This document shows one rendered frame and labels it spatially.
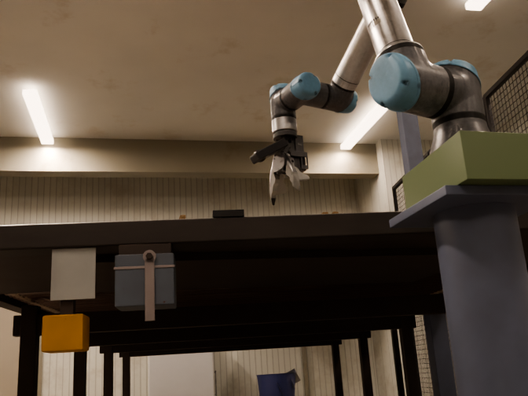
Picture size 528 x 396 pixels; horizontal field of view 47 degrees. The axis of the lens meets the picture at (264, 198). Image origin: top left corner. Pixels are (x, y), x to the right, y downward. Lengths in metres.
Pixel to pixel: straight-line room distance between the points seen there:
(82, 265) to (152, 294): 0.18
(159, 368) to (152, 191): 2.26
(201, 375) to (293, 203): 2.57
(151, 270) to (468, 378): 0.71
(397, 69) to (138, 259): 0.71
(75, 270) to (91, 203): 6.06
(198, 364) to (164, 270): 5.05
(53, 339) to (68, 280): 0.14
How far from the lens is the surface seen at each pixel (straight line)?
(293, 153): 1.74
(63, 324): 1.43
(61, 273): 1.48
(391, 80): 1.31
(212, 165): 6.87
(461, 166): 1.19
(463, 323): 1.27
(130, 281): 1.42
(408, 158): 3.80
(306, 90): 1.70
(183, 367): 6.44
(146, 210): 7.48
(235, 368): 7.31
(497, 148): 1.23
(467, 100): 1.39
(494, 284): 1.26
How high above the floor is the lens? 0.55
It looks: 16 degrees up
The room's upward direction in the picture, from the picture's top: 4 degrees counter-clockwise
